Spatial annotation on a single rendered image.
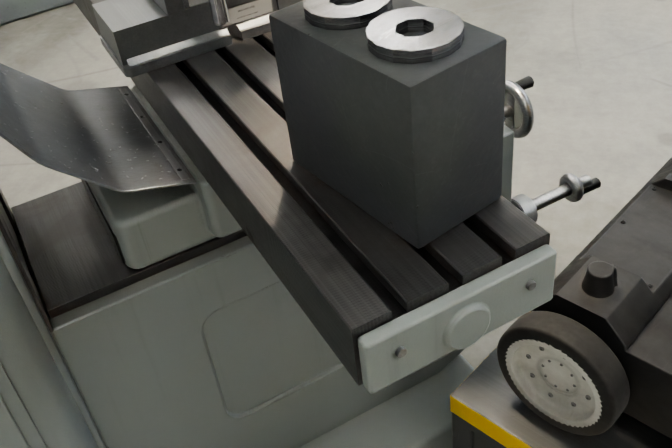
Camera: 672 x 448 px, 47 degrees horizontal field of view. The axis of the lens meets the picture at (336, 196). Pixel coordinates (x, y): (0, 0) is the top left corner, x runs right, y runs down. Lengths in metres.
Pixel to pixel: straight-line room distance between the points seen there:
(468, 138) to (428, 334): 0.19
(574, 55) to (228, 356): 2.11
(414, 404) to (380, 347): 0.86
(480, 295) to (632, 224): 0.64
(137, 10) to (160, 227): 0.33
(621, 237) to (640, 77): 1.67
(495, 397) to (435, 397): 0.27
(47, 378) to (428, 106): 0.67
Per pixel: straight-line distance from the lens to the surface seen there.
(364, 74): 0.71
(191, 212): 1.10
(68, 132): 1.12
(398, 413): 1.56
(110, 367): 1.21
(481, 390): 1.34
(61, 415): 1.18
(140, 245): 1.10
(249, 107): 1.04
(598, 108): 2.77
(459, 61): 0.70
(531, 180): 2.42
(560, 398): 1.28
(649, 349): 1.21
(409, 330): 0.73
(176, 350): 1.23
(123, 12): 1.21
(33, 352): 1.10
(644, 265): 1.30
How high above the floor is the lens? 1.46
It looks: 38 degrees down
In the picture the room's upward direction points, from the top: 8 degrees counter-clockwise
